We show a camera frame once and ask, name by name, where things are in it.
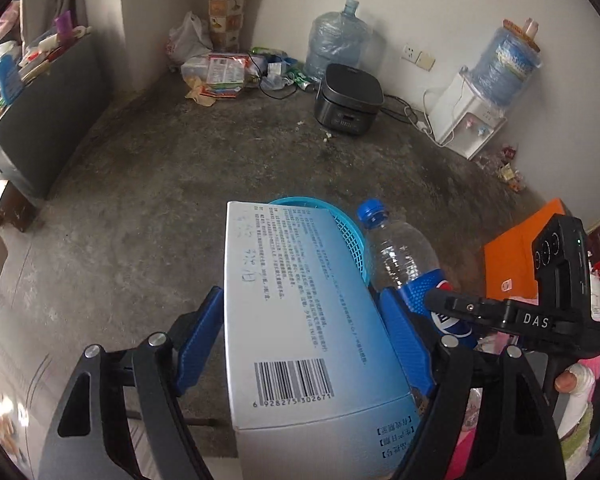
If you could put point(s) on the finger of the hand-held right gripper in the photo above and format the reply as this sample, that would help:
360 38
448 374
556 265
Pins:
464 307

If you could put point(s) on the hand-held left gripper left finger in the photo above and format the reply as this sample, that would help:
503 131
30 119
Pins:
202 340

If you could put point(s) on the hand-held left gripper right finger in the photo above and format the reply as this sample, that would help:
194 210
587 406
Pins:
404 340

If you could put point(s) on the clear plastic bottle blue label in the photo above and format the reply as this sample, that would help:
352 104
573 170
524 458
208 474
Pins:
399 250

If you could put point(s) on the blue white cardboard box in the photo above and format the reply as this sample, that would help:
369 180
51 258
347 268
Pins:
305 310

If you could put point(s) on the blue plastic basket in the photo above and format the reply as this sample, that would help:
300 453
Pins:
352 240

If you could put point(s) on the person's right hand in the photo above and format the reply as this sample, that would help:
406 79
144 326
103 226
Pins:
577 390

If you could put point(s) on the orange box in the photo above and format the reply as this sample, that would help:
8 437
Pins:
509 260

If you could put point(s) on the pile of small wrappers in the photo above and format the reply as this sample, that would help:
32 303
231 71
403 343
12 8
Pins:
504 170

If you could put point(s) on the pink patterned clothing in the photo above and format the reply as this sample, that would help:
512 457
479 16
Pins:
464 452

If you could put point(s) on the white water dispenser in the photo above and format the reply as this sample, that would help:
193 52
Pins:
459 120

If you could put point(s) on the green white shaggy rug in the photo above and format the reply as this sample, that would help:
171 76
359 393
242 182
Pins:
577 450

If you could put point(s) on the wrapped blue water jug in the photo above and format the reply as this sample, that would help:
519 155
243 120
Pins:
504 65

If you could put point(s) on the black rice cooker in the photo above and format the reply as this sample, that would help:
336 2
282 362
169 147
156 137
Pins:
350 95

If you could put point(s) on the small closed cardboard box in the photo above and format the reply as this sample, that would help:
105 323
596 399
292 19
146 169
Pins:
5 200

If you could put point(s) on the grey cabinet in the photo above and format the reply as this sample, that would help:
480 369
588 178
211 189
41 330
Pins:
45 125

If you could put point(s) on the pile of packaging litter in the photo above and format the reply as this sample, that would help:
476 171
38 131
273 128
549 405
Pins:
220 72

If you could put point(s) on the large empty water jug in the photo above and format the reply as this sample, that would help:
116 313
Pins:
337 40

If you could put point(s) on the white plastic bag red print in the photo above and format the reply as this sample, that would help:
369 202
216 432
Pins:
187 40

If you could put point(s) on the blue detergent bottle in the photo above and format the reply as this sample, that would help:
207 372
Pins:
7 80

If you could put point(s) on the tile-patterned roll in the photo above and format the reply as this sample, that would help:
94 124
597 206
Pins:
225 10

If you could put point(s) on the purple cup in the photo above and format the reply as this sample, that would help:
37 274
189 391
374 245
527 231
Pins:
64 25

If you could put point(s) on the grey curtain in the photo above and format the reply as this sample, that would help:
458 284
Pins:
40 5

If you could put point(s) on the wall socket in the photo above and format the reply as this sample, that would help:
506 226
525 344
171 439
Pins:
417 57

